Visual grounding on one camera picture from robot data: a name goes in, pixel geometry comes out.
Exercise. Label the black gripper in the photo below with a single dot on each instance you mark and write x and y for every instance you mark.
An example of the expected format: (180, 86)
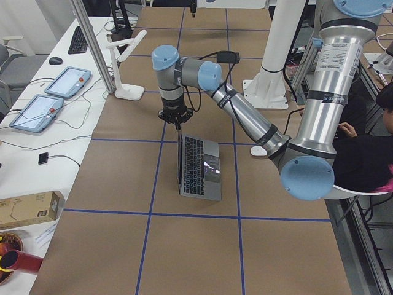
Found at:
(174, 107)

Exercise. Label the grey laptop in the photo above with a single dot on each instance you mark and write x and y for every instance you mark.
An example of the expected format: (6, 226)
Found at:
(198, 168)

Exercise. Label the black mouse pad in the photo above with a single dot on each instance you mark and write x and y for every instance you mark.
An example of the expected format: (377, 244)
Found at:
(228, 57)

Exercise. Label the white computer mouse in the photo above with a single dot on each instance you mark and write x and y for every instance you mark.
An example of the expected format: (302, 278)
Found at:
(258, 151)

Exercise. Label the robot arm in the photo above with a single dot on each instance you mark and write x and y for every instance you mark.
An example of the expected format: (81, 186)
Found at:
(305, 161)

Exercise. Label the black desk mouse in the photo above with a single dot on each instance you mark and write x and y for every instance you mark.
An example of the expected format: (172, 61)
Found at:
(55, 61)

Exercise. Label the far teach pendant tablet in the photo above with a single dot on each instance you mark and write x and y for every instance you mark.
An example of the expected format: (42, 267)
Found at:
(68, 82)

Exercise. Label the teach pendant tablet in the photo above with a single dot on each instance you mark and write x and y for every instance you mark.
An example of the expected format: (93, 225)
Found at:
(38, 114)
(68, 82)

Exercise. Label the black keyboard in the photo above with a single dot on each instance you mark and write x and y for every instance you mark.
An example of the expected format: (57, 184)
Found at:
(78, 43)

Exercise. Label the small black device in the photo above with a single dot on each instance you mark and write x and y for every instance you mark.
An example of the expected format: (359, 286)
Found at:
(43, 158)

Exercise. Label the near teach pendant tablet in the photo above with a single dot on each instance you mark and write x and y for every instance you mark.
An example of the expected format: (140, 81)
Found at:
(38, 114)

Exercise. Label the grey office chair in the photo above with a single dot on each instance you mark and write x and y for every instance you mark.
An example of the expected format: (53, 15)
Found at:
(17, 68)

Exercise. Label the white chair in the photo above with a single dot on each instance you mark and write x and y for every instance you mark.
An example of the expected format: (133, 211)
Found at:
(338, 193)

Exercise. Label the cardboard box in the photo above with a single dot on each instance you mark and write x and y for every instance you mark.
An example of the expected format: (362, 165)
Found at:
(30, 209)

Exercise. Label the person in black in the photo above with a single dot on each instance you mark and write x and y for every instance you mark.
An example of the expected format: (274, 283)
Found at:
(363, 162)

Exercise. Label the red cylinder object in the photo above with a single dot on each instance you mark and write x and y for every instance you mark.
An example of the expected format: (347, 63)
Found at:
(19, 261)

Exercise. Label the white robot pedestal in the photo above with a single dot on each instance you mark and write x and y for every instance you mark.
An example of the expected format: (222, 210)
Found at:
(267, 89)

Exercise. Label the aluminium frame post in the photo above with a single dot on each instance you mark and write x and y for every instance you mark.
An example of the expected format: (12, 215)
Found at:
(87, 29)

